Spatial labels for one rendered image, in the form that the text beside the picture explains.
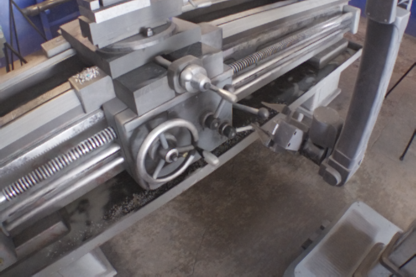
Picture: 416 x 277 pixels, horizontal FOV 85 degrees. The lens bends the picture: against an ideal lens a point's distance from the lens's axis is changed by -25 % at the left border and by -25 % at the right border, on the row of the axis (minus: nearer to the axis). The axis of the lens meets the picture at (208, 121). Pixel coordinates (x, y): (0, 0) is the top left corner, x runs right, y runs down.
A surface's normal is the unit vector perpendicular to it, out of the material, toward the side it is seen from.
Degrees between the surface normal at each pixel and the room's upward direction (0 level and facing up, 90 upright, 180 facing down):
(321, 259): 0
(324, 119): 1
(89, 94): 90
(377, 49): 92
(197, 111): 90
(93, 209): 0
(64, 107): 36
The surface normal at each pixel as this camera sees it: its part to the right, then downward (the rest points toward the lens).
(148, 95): 0.67, 0.45
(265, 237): -0.04, -0.77
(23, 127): 0.36, -0.37
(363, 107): -0.75, 0.46
